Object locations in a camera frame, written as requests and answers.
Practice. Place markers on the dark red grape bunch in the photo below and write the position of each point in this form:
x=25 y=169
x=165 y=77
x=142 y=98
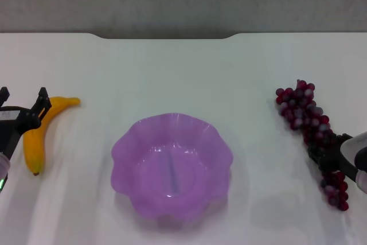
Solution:
x=298 y=107

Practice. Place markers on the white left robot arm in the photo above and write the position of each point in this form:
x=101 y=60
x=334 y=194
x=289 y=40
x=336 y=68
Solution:
x=3 y=170

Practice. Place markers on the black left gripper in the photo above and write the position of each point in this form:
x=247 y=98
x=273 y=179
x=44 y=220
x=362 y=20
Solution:
x=13 y=130

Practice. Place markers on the purple translucent scalloped bowl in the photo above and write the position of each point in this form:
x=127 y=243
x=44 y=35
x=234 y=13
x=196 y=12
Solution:
x=172 y=170

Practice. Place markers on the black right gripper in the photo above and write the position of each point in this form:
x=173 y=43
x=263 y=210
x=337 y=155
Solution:
x=336 y=153

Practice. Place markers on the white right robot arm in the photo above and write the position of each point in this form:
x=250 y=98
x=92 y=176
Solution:
x=362 y=159

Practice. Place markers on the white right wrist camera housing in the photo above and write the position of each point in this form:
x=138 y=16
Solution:
x=354 y=144

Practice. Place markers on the yellow banana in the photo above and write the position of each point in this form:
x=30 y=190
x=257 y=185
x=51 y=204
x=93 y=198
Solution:
x=33 y=147

